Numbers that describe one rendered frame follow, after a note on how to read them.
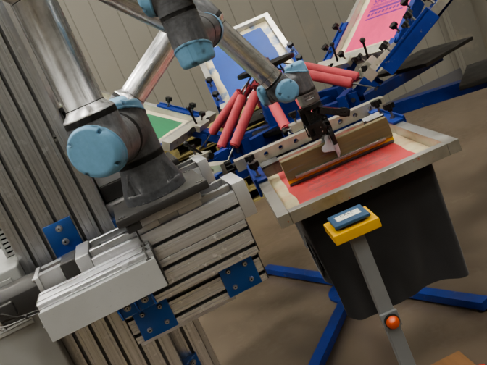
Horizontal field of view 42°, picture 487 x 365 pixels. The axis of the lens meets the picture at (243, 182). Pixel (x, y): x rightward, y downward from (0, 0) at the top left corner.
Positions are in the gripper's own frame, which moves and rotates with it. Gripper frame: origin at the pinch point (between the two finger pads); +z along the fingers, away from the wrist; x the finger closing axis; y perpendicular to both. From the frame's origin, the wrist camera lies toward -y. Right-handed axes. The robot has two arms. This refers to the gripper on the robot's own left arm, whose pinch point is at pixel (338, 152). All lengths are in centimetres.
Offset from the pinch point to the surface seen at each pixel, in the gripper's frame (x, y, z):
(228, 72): -199, 14, -30
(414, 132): 13.8, -24.1, 1.9
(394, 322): 64, 14, 34
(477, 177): -186, -109, 104
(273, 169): -17.2, 22.6, -0.6
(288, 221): 40.4, 28.1, 2.6
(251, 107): -85, 17, -17
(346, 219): 61, 15, 2
